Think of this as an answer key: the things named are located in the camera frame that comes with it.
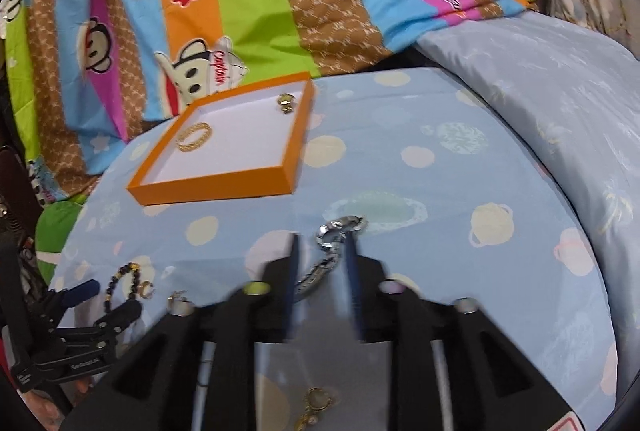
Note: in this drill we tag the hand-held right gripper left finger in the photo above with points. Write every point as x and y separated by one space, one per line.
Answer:
295 271

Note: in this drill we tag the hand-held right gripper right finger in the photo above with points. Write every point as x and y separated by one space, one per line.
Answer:
350 271

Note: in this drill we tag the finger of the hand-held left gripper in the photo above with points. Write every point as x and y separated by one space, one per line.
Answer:
120 313
82 289

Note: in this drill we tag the gold hoop earring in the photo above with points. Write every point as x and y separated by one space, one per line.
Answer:
142 293

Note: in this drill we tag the orange jewelry box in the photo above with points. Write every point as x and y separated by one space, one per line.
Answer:
240 146

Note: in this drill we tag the light blue planet bed sheet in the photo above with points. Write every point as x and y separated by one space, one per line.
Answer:
400 136

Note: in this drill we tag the pale blue pillow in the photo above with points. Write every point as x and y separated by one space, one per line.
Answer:
550 86

